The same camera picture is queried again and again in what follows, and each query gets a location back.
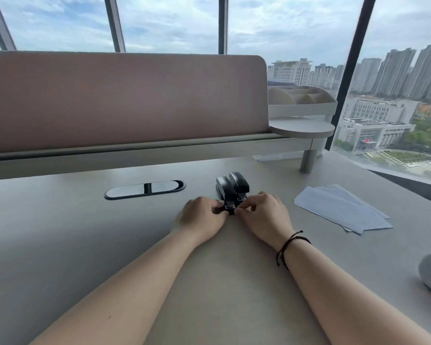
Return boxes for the person's right hand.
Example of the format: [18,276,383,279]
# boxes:
[235,191,296,253]

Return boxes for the white desk organizer tray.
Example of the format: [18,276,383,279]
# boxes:
[267,85,338,118]

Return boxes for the person's right forearm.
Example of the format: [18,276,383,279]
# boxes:
[277,233,431,345]

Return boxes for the black oval cable grommet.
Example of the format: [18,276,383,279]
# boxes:
[103,180,187,201]

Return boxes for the light blue paper sheet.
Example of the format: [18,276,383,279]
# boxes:
[316,183,391,220]
[293,186,394,235]

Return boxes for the person's left hand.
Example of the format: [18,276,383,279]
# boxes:
[170,196,229,247]

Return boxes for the grey raised desk shelf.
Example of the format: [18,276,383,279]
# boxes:
[0,116,335,182]

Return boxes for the black stapler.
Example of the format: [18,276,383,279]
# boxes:
[215,171,250,216]

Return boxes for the black cord bracelet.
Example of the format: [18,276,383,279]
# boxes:
[275,230,312,271]

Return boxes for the pink desk divider panel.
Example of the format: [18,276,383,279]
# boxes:
[0,50,271,155]

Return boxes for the grey shelf support post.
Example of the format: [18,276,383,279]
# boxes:
[300,138,319,174]

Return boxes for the person's left forearm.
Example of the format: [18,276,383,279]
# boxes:
[28,231,202,345]

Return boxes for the dark slanted window frame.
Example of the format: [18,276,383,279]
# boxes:
[332,0,377,152]

